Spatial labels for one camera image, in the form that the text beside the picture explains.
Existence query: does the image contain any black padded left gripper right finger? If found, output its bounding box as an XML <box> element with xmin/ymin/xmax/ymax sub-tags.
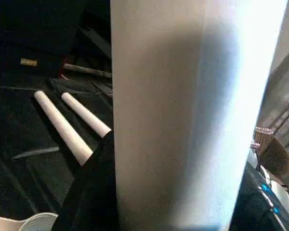
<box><xmin>228</xmin><ymin>161</ymin><xmax>289</xmax><ymax>231</ymax></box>

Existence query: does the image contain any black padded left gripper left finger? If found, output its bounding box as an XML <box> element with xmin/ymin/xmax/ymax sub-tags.
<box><xmin>51</xmin><ymin>130</ymin><xmax>119</xmax><ymax>231</ymax></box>

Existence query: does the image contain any white plastic table top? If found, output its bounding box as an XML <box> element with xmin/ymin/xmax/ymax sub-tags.
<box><xmin>0</xmin><ymin>212</ymin><xmax>59</xmax><ymax>231</ymax></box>

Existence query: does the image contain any white plastic table leg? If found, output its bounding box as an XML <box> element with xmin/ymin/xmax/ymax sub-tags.
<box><xmin>33</xmin><ymin>90</ymin><xmax>95</xmax><ymax>167</ymax></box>
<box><xmin>61</xmin><ymin>92</ymin><xmax>113</xmax><ymax>140</ymax></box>
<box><xmin>109</xmin><ymin>0</ymin><xmax>289</xmax><ymax>231</ymax></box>

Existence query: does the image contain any brown woven basket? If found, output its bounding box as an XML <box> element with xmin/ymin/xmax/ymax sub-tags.
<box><xmin>254</xmin><ymin>127</ymin><xmax>289</xmax><ymax>180</ymax></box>

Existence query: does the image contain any small yellow tag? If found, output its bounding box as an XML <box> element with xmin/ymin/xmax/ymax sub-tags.
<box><xmin>20</xmin><ymin>58</ymin><xmax>39</xmax><ymax>67</ymax></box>

